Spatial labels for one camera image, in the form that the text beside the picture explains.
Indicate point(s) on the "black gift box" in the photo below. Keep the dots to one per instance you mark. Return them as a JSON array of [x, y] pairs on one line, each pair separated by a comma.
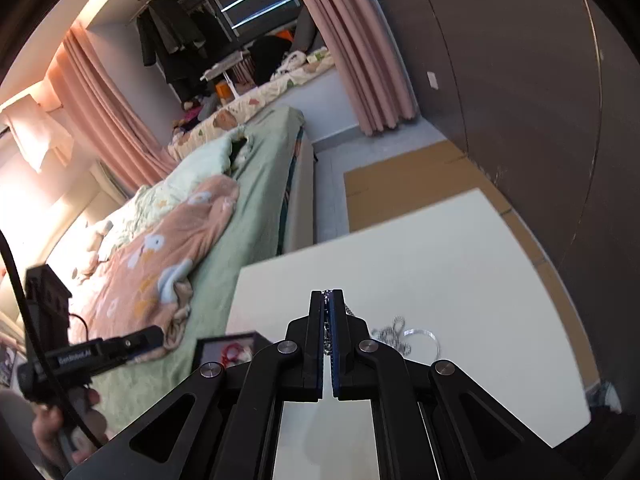
[[210, 352]]

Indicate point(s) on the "cream bed headboard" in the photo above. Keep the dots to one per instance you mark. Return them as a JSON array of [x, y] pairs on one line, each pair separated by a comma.
[[55, 220]]

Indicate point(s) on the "hanging dark clothes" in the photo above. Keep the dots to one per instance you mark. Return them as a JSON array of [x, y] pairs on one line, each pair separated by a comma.
[[170, 35]]

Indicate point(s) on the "white wall outlet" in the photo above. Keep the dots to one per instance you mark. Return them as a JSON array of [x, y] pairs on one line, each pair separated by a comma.
[[433, 80]]

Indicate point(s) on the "flat cardboard sheet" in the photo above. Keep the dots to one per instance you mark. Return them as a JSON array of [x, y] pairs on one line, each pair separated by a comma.
[[400, 185]]

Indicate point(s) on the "pink curtain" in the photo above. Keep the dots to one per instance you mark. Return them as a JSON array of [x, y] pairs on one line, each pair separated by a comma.
[[105, 110], [360, 45]]

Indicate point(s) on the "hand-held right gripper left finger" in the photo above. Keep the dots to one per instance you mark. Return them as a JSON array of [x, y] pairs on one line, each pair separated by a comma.
[[300, 360]]

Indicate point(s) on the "person's left hand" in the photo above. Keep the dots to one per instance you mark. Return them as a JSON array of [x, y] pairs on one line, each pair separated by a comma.
[[50, 430]]

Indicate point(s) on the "grey pillow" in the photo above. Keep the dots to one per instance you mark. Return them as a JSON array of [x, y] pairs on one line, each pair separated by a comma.
[[305, 35]]

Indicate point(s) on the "light green pillow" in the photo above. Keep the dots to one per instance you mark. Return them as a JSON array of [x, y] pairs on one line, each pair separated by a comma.
[[207, 157]]

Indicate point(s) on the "floral pale quilt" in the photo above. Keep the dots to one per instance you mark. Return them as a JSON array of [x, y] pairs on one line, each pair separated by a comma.
[[142, 205]]

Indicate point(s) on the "orange box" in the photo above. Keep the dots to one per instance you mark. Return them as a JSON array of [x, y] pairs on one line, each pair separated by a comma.
[[223, 91]]

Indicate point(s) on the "bed with green sheet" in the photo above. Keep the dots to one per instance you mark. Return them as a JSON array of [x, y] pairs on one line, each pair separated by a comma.
[[255, 200]]

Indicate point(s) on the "white folding lap table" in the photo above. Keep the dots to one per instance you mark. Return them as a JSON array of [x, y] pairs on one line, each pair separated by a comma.
[[225, 67]]

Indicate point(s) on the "black bag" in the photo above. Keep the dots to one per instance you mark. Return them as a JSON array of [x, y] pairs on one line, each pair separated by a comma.
[[270, 57]]

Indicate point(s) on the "silver bangle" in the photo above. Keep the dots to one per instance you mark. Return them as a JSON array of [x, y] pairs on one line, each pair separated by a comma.
[[430, 335]]

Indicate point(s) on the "white low table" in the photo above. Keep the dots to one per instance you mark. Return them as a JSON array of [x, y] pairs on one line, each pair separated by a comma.
[[450, 285]]

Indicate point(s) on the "white plush toy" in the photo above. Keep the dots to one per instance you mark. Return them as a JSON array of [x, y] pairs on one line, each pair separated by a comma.
[[95, 245]]

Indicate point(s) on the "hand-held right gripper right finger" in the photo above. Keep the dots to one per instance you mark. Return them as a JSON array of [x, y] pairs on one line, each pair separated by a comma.
[[350, 360]]

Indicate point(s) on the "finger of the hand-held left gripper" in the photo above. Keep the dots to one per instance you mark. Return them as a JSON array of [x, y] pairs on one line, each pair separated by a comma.
[[135, 342]]

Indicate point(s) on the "white hanging cloth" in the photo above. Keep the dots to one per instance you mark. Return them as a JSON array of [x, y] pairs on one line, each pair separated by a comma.
[[37, 130]]

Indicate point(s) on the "pink printed fleece blanket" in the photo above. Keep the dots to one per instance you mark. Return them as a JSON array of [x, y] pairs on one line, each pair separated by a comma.
[[160, 250]]

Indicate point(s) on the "printed bay window cushion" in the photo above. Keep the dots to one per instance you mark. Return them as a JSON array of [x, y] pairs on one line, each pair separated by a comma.
[[250, 102]]

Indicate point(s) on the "stuffed toys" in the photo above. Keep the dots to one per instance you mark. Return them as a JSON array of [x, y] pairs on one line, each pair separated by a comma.
[[197, 112]]

